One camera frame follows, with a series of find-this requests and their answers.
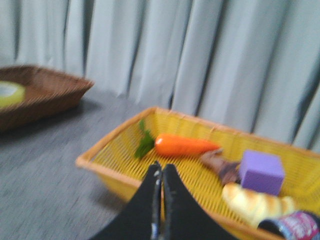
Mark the white pleated curtain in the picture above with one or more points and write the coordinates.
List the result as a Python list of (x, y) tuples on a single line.
[(253, 65)]

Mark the toy bread croissant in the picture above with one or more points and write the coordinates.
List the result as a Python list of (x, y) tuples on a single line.
[(254, 207)]

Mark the yellow woven basket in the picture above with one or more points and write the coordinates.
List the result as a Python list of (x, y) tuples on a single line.
[(112, 160)]

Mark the orange toy carrot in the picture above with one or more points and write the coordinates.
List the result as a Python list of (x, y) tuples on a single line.
[(170, 145)]

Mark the purple foam block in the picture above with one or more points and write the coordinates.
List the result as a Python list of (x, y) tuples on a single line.
[(261, 172)]

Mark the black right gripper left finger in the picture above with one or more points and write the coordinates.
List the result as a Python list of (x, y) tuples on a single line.
[(141, 217)]

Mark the brown toy root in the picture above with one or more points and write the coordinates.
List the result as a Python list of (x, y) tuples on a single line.
[(226, 170)]

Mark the dark printed can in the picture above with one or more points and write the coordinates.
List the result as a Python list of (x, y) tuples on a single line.
[(299, 225)]

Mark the brown wicker basket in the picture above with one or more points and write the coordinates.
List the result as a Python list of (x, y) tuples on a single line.
[(47, 92)]

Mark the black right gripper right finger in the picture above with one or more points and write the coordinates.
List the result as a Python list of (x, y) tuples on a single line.
[(184, 217)]

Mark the yellow tape roll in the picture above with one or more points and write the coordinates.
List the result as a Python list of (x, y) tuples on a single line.
[(11, 93)]

